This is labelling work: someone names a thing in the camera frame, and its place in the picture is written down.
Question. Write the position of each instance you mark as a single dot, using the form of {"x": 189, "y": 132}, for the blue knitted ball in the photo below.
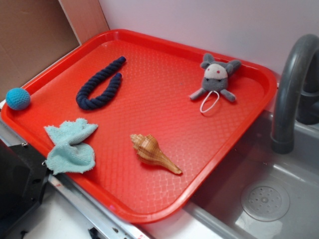
{"x": 18, "y": 99}

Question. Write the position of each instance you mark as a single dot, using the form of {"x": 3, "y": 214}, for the grey curved faucet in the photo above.
{"x": 298, "y": 93}

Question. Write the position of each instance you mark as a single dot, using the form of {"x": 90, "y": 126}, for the grey plastic sink basin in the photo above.
{"x": 217, "y": 202}

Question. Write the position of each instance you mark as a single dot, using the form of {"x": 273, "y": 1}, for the red plastic tray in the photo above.
{"x": 153, "y": 98}

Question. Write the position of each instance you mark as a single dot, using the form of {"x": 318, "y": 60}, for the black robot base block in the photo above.
{"x": 23, "y": 177}

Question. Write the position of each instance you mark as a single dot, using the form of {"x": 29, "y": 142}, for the round sink drain cover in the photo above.
{"x": 265, "y": 201}

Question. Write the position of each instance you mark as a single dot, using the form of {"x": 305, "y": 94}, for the brown spiral sea shell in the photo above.
{"x": 148, "y": 151}

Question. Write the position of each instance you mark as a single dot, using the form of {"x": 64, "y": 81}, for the light blue wash cloth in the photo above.
{"x": 70, "y": 153}

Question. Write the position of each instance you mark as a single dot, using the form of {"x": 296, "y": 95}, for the brown cardboard panel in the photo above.
{"x": 36, "y": 33}

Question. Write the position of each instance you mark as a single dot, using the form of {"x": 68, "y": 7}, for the grey plush animal toy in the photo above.
{"x": 215, "y": 80}

